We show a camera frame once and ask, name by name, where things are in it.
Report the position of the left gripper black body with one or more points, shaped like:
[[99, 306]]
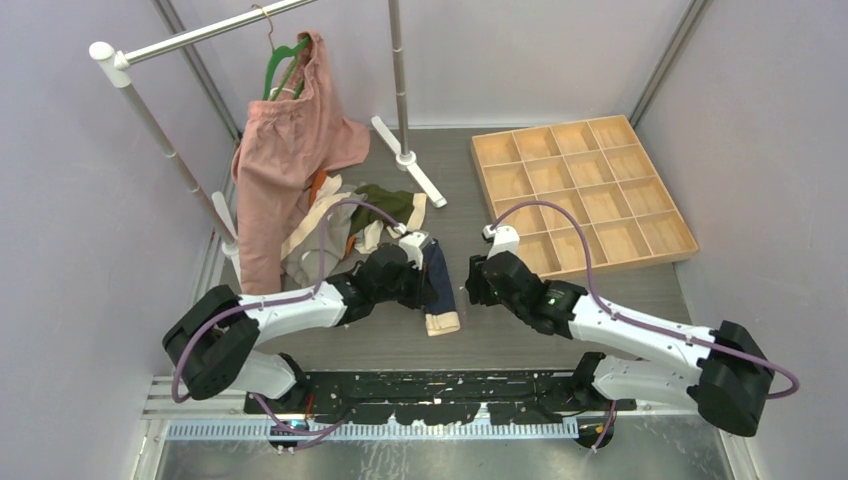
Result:
[[407, 290]]

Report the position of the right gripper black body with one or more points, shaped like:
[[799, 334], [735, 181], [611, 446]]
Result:
[[484, 293]]

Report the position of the navy underwear cream waistband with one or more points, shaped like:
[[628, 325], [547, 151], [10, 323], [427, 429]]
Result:
[[441, 315]]

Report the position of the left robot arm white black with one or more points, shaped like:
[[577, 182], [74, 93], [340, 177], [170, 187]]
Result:
[[214, 345]]

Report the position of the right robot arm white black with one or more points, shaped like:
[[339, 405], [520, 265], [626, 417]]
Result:
[[718, 372]]

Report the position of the olive green underwear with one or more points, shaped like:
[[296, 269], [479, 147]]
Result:
[[405, 207]]

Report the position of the orange underwear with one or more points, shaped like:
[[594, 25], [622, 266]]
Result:
[[318, 180]]

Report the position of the wooden compartment tray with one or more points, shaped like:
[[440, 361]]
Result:
[[579, 194]]

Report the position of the pink trousers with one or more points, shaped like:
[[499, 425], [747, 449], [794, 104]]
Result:
[[285, 142]]

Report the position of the green clothes hanger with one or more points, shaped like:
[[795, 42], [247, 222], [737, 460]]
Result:
[[282, 63]]

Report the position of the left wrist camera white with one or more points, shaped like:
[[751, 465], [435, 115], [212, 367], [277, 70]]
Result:
[[413, 243]]

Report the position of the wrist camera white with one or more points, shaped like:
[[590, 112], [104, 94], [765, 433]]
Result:
[[502, 238], [413, 243]]

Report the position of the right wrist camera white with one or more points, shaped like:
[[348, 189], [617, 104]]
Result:
[[502, 238]]

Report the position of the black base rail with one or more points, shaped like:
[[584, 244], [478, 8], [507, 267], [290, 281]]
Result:
[[508, 397]]

